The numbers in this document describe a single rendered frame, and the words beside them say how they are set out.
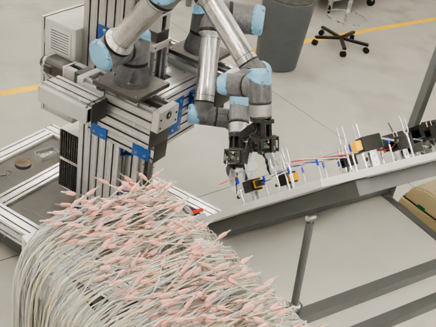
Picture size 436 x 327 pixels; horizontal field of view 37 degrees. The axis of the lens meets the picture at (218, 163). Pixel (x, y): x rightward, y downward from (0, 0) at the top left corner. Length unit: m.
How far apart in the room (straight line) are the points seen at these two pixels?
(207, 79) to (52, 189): 1.44
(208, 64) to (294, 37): 3.28
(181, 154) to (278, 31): 1.72
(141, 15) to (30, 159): 1.77
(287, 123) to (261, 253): 2.68
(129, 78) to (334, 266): 1.07
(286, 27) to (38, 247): 4.51
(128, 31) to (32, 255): 1.20
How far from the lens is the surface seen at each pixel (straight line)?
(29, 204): 3.54
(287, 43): 5.73
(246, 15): 2.54
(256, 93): 2.10
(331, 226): 2.70
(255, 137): 2.14
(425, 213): 3.08
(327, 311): 2.05
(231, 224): 2.08
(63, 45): 3.01
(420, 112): 2.89
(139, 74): 2.61
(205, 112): 2.47
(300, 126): 5.05
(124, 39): 2.41
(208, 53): 2.51
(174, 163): 4.32
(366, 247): 2.65
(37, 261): 1.34
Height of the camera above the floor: 2.36
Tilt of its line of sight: 33 degrees down
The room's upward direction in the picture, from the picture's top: 10 degrees clockwise
